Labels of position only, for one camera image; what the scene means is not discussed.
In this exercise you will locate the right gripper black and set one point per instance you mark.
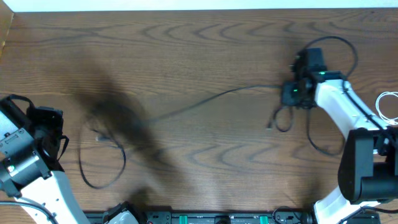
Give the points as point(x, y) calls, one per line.
point(286, 98)

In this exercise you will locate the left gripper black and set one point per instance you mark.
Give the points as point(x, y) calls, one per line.
point(55, 114)

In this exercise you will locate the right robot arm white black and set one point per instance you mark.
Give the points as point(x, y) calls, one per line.
point(367, 175)

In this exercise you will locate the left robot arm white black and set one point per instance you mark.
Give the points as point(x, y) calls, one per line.
point(32, 142)

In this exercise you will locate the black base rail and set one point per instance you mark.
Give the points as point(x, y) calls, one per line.
point(284, 217)

